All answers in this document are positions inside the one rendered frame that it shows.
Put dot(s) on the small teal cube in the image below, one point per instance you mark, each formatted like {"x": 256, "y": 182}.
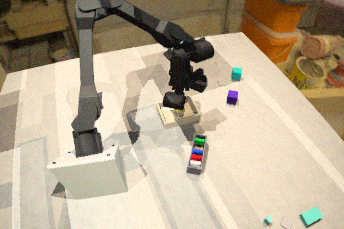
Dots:
{"x": 236, "y": 73}

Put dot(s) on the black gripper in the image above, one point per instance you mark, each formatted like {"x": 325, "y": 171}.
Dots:
{"x": 178, "y": 80}

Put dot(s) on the turquoise rectangular block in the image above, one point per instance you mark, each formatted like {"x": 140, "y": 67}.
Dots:
{"x": 310, "y": 216}

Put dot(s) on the purple cube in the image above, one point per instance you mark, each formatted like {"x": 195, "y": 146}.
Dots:
{"x": 232, "y": 97}

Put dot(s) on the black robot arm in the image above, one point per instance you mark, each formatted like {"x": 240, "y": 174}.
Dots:
{"x": 87, "y": 140}

